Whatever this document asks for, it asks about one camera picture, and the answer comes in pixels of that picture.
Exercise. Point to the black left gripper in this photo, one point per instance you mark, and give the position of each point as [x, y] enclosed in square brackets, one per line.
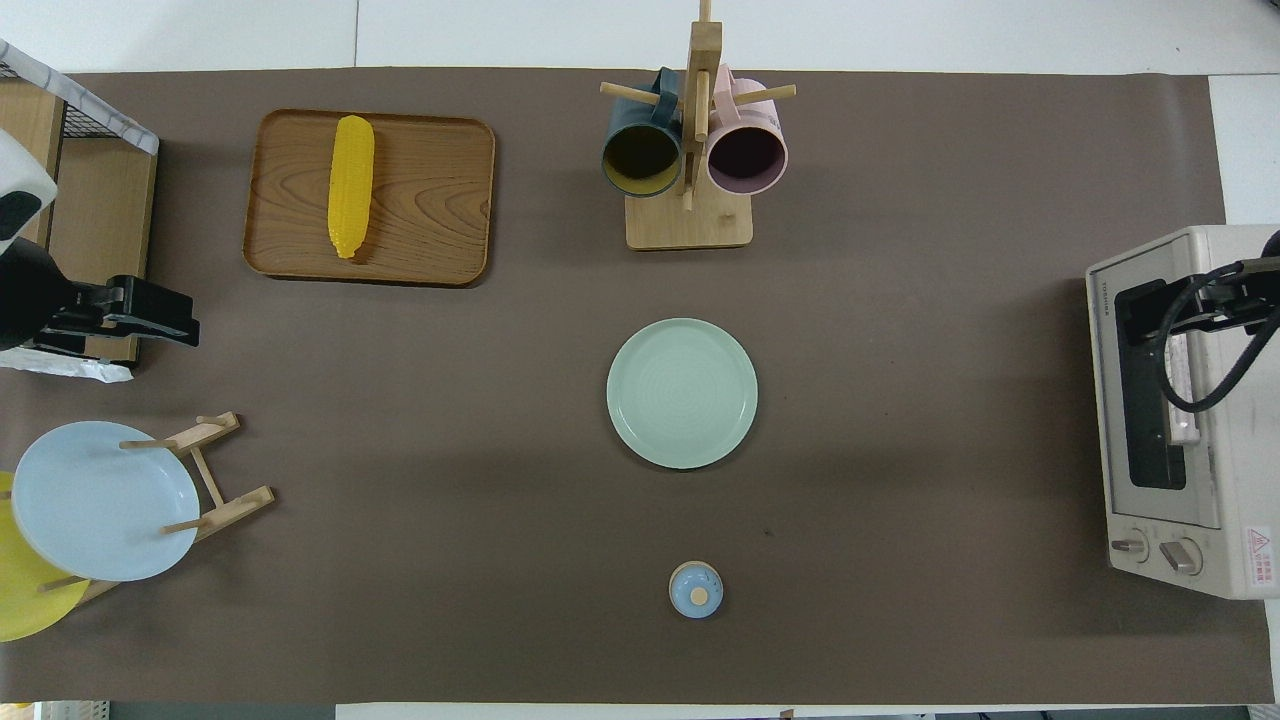
[100, 315]

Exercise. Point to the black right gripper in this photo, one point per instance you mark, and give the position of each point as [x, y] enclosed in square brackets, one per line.
[1225, 295]

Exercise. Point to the yellow corn cob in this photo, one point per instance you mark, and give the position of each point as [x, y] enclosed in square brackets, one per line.
[352, 185]

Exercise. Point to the pale green plate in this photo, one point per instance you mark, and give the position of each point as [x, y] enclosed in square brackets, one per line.
[682, 395]

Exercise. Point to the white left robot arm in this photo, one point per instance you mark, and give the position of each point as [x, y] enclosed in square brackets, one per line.
[25, 295]

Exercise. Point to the white toaster oven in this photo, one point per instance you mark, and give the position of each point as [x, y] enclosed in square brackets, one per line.
[1250, 480]

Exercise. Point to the silver oven knob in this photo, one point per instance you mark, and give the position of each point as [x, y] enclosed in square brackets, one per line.
[1131, 546]
[1182, 556]

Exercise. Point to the light blue plate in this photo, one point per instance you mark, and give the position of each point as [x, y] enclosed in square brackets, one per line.
[95, 505]

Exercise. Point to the wooden plate rack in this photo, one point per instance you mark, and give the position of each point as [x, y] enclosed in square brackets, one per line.
[235, 505]

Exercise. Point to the wooden serving tray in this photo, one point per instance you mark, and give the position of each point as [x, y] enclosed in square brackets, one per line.
[430, 195]

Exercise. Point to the yellow plate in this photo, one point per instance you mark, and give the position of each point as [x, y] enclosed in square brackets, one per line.
[25, 600]

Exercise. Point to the pink mug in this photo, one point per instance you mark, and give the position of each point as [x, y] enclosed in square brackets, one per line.
[748, 155]

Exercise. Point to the brown table mat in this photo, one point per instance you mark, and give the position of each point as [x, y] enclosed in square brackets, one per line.
[560, 520]

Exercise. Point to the wooden mug tree stand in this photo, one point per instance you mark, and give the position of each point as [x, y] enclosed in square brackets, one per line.
[690, 225]

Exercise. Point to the dark teal mug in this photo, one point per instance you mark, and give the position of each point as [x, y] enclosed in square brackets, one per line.
[640, 160]

